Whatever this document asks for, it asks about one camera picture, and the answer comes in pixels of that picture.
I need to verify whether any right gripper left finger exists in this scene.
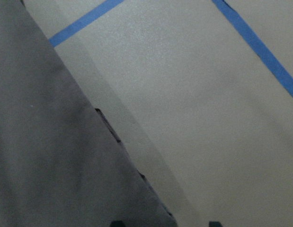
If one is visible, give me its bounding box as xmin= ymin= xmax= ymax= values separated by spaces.
xmin=110 ymin=220 xmax=125 ymax=227

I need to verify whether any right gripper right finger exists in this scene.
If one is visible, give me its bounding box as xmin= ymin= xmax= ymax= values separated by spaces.
xmin=208 ymin=221 xmax=222 ymax=227

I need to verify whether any dark brown t-shirt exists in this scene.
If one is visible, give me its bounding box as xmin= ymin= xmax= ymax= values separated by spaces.
xmin=0 ymin=0 xmax=177 ymax=227

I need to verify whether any long blue tape strip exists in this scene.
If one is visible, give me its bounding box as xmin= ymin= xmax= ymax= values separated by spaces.
xmin=213 ymin=0 xmax=293 ymax=98

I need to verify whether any crossing blue tape strip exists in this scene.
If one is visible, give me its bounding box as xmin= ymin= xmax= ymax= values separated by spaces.
xmin=49 ymin=0 xmax=123 ymax=47

